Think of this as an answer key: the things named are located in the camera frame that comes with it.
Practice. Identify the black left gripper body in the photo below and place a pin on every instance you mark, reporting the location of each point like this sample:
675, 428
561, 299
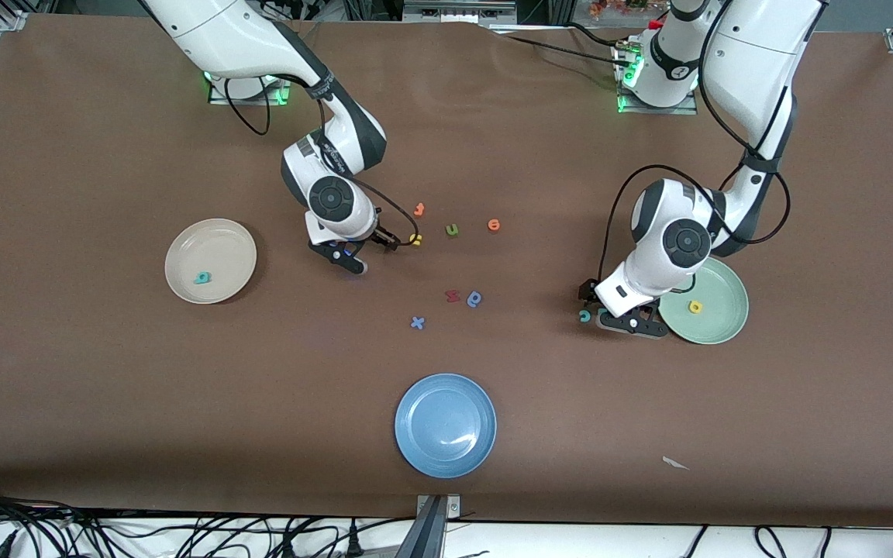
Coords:
591, 292

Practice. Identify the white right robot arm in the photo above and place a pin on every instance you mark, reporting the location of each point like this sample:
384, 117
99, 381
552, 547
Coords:
214, 31

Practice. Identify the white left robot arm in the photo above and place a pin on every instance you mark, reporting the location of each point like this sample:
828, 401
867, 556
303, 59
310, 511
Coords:
756, 62

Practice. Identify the blue foam letter a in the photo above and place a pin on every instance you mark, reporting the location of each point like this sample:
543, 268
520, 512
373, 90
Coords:
474, 298

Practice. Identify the green round plate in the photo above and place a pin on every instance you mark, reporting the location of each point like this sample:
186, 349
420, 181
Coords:
722, 314

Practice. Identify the beige round plate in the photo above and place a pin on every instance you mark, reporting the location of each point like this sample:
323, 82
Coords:
222, 248

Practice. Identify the white paper scrap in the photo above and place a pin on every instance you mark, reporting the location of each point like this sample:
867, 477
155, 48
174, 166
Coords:
674, 463

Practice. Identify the blue round plate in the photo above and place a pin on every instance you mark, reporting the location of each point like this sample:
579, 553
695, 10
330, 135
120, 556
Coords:
445, 425

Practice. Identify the orange artificial flowers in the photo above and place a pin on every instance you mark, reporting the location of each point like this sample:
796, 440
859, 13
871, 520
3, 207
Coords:
609, 8

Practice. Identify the brown table cover sheet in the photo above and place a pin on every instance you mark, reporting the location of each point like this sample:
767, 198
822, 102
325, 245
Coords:
105, 387

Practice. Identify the aluminium frame beam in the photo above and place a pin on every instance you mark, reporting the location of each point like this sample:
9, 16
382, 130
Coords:
458, 12

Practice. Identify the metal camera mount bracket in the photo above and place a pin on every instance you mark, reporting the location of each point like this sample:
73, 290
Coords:
435, 508

